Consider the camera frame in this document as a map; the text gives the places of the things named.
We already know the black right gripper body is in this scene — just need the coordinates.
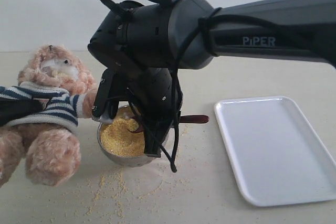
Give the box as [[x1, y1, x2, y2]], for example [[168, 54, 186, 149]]
[[107, 68, 173, 130]]

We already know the beige teddy bear striped sweater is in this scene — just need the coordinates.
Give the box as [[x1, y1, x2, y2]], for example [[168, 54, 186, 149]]
[[1, 45, 98, 186]]

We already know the dark red wooden spoon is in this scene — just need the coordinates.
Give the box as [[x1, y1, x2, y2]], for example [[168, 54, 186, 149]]
[[127, 114, 209, 133]]

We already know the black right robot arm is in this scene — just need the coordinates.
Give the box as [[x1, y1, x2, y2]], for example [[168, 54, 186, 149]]
[[88, 0, 335, 157]]

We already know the steel bowl of yellow grain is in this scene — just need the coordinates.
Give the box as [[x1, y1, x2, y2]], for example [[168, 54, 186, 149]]
[[97, 105, 155, 167]]

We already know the white rectangular plastic tray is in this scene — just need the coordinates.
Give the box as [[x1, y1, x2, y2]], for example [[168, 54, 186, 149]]
[[214, 96, 335, 207]]

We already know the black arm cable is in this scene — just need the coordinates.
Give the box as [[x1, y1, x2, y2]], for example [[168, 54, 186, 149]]
[[92, 0, 326, 174]]

